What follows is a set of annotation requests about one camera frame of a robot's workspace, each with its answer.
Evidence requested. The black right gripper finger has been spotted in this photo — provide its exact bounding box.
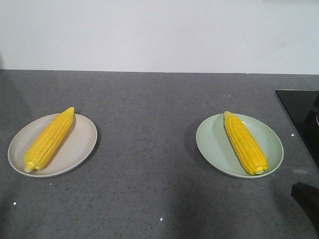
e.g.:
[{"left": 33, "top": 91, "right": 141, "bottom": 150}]
[{"left": 291, "top": 182, "right": 319, "bottom": 232}]

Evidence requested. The yellow corn cob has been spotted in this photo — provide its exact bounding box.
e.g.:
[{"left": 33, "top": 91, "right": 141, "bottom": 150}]
[
  {"left": 223, "top": 111, "right": 268, "bottom": 175},
  {"left": 24, "top": 107, "right": 75, "bottom": 173}
]

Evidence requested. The light green round plate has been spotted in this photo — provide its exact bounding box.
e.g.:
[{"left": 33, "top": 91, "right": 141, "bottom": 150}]
[{"left": 196, "top": 111, "right": 284, "bottom": 179}]

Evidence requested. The beige round plate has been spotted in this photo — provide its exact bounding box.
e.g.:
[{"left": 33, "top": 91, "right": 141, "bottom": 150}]
[{"left": 7, "top": 111, "right": 98, "bottom": 178}]

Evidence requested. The black induction cooktop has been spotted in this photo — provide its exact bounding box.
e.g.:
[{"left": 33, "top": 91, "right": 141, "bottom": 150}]
[{"left": 276, "top": 89, "right": 319, "bottom": 166}]

